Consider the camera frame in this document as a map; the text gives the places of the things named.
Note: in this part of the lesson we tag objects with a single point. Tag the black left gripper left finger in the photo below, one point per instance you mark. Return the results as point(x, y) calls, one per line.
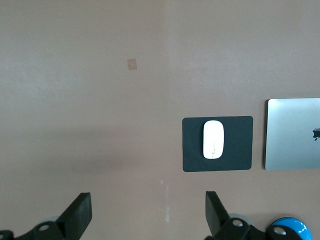
point(75, 217)

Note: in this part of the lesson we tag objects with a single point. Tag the silver closed laptop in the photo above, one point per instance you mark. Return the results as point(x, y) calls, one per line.
point(290, 135)

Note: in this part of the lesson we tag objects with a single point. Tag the white computer mouse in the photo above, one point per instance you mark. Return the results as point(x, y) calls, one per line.
point(213, 137)

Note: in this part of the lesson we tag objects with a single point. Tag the black mouse pad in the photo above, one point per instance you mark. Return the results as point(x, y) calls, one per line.
point(237, 145)

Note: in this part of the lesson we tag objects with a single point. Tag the small brown tape patch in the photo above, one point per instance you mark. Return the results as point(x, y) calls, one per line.
point(132, 64)

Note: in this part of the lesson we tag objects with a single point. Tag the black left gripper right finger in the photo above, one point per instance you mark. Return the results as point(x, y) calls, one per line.
point(217, 220)

